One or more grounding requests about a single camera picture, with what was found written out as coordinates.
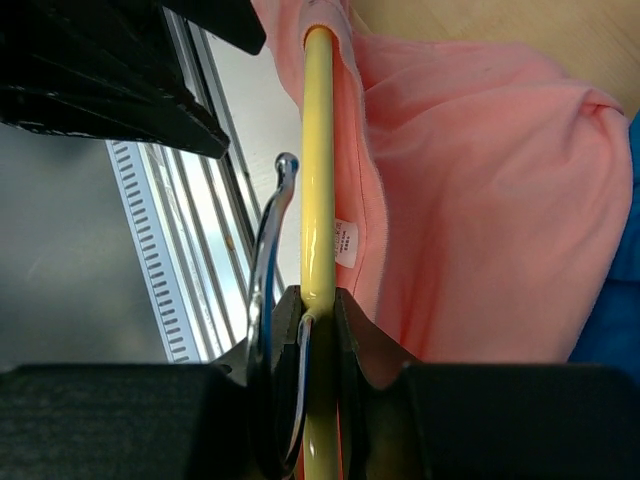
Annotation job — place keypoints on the yellow plastic hanger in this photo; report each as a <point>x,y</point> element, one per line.
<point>313,174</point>

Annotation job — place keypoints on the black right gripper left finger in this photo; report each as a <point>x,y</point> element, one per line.
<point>257,411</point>

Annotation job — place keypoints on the white slotted cable duct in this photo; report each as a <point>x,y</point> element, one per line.
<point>156,253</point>

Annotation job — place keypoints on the blue t-shirt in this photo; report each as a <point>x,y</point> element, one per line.
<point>611,334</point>

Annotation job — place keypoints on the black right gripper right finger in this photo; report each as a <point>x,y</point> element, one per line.
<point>382,426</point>

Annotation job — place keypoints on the pink t-shirt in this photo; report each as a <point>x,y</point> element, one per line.
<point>486,189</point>

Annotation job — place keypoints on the aluminium mounting rail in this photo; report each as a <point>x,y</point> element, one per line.
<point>207,213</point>

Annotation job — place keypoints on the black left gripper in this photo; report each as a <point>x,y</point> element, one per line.
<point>105,69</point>

